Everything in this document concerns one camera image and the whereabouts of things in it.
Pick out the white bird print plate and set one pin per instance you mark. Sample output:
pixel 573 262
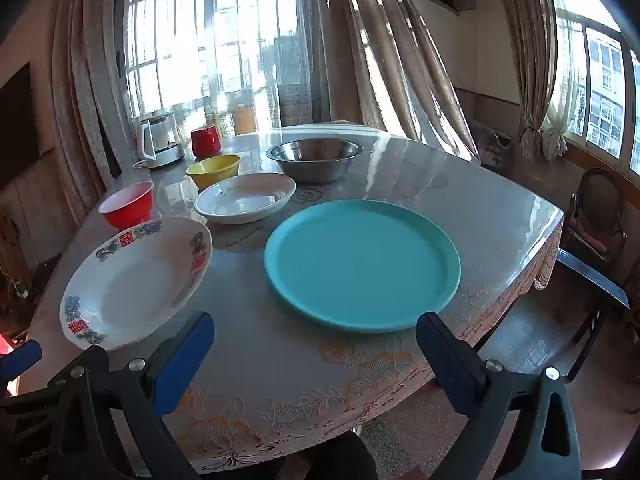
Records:
pixel 130 290

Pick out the red plastic bowl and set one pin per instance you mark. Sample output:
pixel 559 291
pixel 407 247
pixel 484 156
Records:
pixel 127 210

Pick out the teal plastic plate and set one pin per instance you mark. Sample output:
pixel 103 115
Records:
pixel 360 265

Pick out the white rose print plate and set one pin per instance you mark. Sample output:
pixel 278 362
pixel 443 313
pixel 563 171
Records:
pixel 245 200

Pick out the dark wooden chair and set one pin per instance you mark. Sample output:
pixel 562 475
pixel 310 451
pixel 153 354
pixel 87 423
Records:
pixel 590 285

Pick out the yellow plastic bowl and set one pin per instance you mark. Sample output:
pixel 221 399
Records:
pixel 215 174

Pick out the round back wooden chair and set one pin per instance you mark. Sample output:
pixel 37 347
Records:
pixel 600 220

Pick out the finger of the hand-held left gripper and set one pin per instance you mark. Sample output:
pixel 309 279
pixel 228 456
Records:
pixel 20 357

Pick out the red ceramic mug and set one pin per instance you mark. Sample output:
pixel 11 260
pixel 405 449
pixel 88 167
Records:
pixel 205 142

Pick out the glass electric kettle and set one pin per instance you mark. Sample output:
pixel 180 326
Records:
pixel 160 145

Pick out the beige tied curtain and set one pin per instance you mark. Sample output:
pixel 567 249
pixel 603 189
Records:
pixel 532 60

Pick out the black television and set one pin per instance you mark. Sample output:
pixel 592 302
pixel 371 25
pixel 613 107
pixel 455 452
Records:
pixel 17 125

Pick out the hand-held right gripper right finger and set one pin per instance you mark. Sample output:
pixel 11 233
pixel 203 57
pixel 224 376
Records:
pixel 445 360

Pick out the stainless steel basin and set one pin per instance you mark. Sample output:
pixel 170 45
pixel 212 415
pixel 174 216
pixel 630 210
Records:
pixel 315 170

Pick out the large barred window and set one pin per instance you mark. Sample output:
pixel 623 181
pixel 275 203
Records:
pixel 200 50

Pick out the cardboard box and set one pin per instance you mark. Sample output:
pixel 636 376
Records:
pixel 492 145

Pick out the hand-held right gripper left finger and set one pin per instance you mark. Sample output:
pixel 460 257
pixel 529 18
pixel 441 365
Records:
pixel 185 360

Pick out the side window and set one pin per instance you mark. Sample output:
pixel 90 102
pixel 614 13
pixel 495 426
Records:
pixel 605 85

